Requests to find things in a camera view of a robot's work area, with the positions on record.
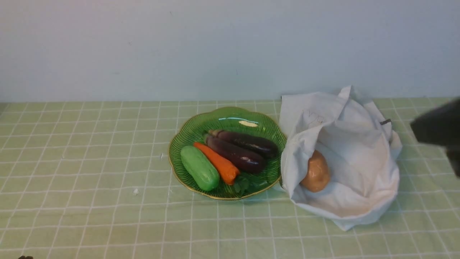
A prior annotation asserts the orange toy carrot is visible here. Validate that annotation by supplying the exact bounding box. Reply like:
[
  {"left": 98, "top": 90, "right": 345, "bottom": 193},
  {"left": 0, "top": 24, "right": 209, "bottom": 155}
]
[{"left": 193, "top": 142, "right": 268, "bottom": 195}]

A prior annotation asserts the purple toy eggplant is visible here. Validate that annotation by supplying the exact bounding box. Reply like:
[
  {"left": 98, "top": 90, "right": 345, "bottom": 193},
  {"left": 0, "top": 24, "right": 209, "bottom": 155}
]
[
  {"left": 203, "top": 134, "right": 267, "bottom": 174},
  {"left": 208, "top": 129, "right": 279, "bottom": 159}
]

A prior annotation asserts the green ribbed glass plate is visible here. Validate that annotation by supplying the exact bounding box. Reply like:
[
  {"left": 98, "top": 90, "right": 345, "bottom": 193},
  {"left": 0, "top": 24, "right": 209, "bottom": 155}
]
[{"left": 168, "top": 106, "right": 286, "bottom": 201}]

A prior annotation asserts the brown toy potato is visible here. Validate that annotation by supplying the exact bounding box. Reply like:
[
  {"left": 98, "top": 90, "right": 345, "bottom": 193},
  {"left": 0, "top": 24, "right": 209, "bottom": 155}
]
[{"left": 300, "top": 150, "right": 331, "bottom": 193}]

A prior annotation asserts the green checked tablecloth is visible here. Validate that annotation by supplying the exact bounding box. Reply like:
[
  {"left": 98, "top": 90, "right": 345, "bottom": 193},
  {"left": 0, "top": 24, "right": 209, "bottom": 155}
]
[{"left": 0, "top": 97, "right": 460, "bottom": 259}]

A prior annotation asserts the green toy cucumber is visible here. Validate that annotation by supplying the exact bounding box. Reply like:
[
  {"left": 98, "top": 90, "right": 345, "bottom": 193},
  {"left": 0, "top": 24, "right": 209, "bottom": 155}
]
[{"left": 180, "top": 146, "right": 220, "bottom": 191}]

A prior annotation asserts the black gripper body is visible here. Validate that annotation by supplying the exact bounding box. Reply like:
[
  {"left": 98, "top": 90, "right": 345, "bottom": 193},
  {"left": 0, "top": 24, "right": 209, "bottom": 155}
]
[{"left": 410, "top": 98, "right": 460, "bottom": 177}]

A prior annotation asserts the rear purple toy eggplant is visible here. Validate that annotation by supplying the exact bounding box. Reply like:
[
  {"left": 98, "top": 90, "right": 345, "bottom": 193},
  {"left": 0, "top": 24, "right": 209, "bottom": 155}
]
[{"left": 208, "top": 129, "right": 279, "bottom": 159}]

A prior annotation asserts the front purple toy eggplant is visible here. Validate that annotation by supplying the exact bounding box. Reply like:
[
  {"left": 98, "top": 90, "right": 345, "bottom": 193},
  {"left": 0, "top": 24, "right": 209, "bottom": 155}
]
[{"left": 203, "top": 134, "right": 267, "bottom": 174}]

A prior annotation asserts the white cloth bag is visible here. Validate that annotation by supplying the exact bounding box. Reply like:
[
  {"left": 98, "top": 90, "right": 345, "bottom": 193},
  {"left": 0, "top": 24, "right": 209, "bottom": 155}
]
[{"left": 278, "top": 86, "right": 403, "bottom": 231}]

